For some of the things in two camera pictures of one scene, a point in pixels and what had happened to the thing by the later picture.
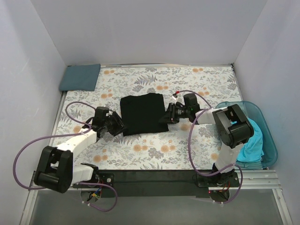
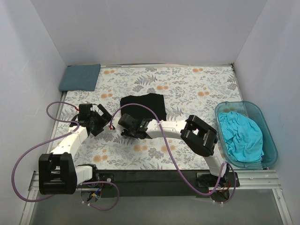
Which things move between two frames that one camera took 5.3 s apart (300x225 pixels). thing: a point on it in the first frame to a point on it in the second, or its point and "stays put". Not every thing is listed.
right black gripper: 174,113 to 125,126
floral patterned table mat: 187,146 stays put
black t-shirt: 140,114 stays put
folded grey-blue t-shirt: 80,77 stays put
